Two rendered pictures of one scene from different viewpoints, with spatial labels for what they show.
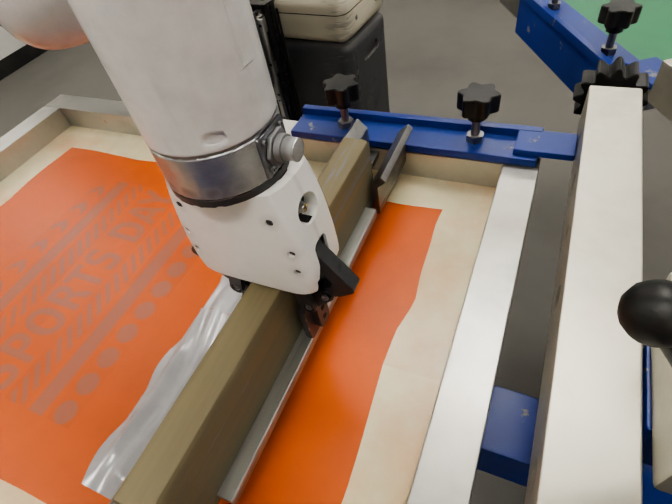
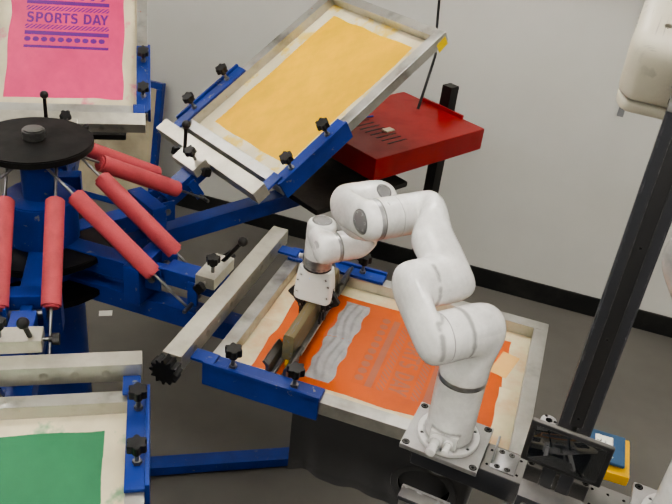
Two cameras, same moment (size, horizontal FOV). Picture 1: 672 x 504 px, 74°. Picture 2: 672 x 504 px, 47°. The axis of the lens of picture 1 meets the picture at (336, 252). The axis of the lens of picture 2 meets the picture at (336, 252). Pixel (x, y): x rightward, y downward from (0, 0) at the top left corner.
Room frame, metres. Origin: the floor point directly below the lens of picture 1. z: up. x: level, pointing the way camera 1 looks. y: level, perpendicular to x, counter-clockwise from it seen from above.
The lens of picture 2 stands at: (1.86, -0.41, 2.24)
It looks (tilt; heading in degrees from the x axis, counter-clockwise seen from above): 31 degrees down; 163
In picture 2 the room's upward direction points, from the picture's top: 7 degrees clockwise
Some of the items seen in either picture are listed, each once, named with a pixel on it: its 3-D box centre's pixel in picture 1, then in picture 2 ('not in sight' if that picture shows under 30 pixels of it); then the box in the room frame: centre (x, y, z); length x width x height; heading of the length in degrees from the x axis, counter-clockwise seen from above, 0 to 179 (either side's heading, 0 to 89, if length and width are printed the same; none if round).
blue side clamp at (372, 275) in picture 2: not in sight; (336, 272); (-0.01, 0.18, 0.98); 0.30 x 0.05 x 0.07; 58
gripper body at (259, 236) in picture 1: (250, 214); (315, 279); (0.23, 0.05, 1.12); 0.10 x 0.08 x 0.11; 58
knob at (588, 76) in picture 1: (609, 100); (168, 365); (0.41, -0.33, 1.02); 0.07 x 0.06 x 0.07; 58
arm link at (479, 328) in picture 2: not in sight; (466, 344); (0.83, 0.18, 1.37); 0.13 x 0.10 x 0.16; 103
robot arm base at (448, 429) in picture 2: not in sight; (452, 411); (0.84, 0.18, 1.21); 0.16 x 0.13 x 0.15; 142
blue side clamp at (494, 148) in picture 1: (407, 149); (262, 384); (0.46, -0.12, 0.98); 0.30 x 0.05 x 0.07; 58
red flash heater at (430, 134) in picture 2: not in sight; (389, 132); (-0.87, 0.60, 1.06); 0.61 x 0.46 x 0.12; 118
